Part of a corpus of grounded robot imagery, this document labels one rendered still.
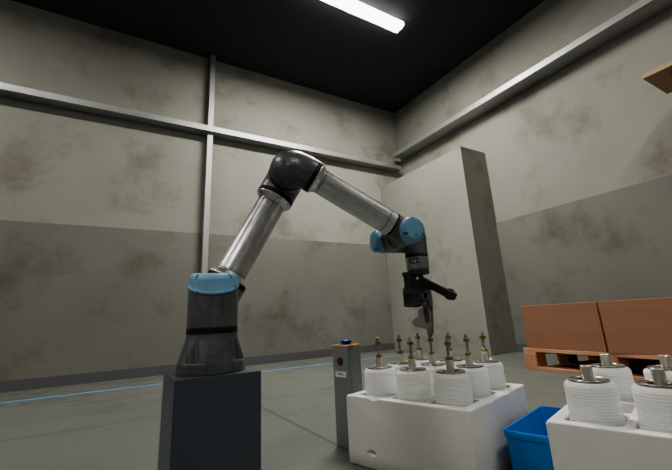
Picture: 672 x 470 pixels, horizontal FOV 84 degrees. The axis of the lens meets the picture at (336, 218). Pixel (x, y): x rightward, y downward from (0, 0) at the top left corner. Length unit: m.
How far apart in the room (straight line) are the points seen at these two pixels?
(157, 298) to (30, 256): 1.02
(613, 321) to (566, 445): 1.78
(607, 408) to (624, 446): 0.07
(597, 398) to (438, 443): 0.37
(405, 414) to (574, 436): 0.39
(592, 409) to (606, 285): 2.85
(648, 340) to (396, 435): 1.77
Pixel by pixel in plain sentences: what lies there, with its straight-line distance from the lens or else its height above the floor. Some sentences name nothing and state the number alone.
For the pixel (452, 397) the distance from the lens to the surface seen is 1.08.
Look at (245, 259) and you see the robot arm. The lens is 1.08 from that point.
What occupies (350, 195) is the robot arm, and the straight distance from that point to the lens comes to 1.05.
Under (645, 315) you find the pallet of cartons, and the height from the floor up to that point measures 0.34.
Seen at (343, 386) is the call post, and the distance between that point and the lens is 1.36.
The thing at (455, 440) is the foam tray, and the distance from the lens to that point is 1.06.
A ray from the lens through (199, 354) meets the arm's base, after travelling 0.91.
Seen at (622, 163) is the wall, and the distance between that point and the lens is 3.83.
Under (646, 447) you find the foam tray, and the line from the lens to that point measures 0.94.
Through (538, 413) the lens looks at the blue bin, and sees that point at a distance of 1.36.
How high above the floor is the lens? 0.40
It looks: 15 degrees up
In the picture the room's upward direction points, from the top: 3 degrees counter-clockwise
